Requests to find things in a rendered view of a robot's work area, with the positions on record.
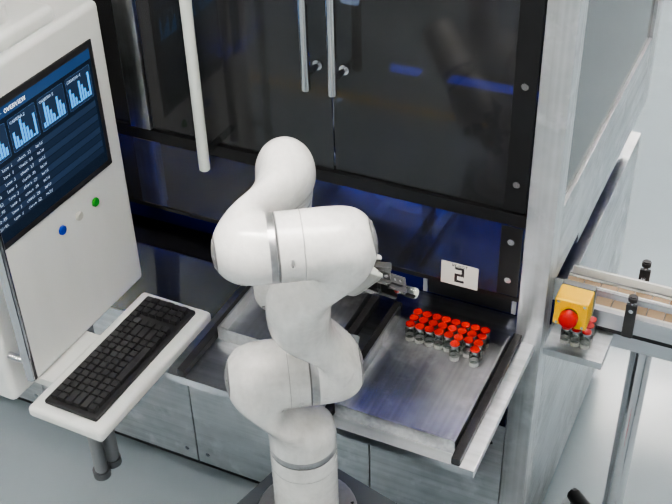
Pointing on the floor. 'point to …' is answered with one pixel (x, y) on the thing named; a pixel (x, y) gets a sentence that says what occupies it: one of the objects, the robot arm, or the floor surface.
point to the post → (543, 231)
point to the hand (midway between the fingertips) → (391, 285)
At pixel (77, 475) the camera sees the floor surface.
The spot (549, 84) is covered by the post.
